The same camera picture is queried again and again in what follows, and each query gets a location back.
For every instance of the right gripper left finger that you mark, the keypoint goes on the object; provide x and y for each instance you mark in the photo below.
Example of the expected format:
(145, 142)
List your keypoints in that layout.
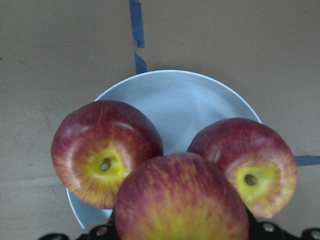
(101, 232)

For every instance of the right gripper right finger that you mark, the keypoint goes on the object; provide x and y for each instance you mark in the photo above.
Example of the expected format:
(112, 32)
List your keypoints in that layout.
(266, 230)

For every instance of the red yellow transferred apple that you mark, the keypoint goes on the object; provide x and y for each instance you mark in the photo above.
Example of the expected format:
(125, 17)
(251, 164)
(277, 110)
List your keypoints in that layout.
(180, 196)

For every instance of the red apple front of plate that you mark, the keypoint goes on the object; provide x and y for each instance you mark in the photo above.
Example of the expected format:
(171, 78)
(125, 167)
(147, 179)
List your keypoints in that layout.
(254, 158)

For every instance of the red apple of plate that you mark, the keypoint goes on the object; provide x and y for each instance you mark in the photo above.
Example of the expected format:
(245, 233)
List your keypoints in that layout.
(98, 145)
(254, 158)

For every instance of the red apple left of plate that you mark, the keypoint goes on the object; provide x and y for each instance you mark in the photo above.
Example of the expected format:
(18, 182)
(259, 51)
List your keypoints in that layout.
(98, 145)

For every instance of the light blue plate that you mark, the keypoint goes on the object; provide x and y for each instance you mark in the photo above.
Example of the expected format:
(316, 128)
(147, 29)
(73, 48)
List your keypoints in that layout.
(179, 103)

